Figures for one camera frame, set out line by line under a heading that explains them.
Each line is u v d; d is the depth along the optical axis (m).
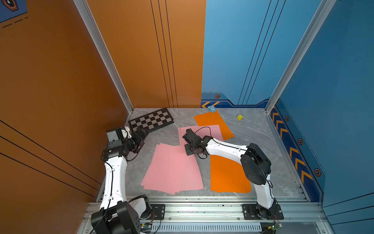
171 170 0.87
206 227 0.70
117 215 0.38
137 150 0.71
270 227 0.69
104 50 0.85
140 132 0.69
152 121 1.09
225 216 0.73
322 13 0.71
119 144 0.59
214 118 1.16
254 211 0.74
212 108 1.20
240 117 1.12
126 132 0.65
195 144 0.70
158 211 0.73
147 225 0.72
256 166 0.51
